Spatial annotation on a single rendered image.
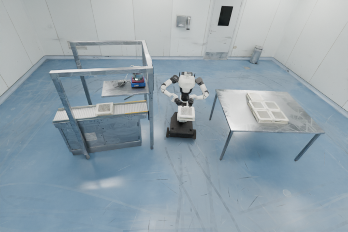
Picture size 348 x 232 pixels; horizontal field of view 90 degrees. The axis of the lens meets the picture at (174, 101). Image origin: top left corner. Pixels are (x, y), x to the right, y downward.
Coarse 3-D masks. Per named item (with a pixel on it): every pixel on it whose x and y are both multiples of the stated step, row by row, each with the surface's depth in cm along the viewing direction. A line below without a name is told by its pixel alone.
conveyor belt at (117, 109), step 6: (84, 108) 270; (90, 108) 271; (114, 108) 275; (120, 108) 275; (126, 108) 276; (132, 108) 277; (138, 108) 278; (144, 108) 279; (60, 114) 256; (66, 114) 257; (78, 114) 258; (84, 114) 259; (90, 114) 260
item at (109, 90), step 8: (112, 80) 257; (128, 80) 260; (104, 88) 240; (112, 88) 242; (120, 88) 243; (128, 88) 244; (136, 88) 246; (144, 88) 247; (104, 96) 228; (112, 96) 230
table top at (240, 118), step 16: (224, 96) 327; (240, 96) 330; (272, 96) 338; (288, 96) 341; (224, 112) 290; (240, 112) 293; (288, 112) 302; (304, 112) 305; (240, 128) 263; (256, 128) 265; (272, 128) 268; (288, 128) 270; (304, 128) 272; (320, 128) 275
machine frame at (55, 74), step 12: (72, 48) 273; (144, 48) 267; (144, 60) 312; (60, 72) 195; (72, 72) 199; (84, 72) 202; (96, 72) 205; (108, 72) 209; (120, 72) 212; (132, 72) 216; (144, 72) 328; (60, 84) 205; (84, 84) 315; (60, 96) 213; (144, 96) 362; (72, 120) 240; (84, 144) 276
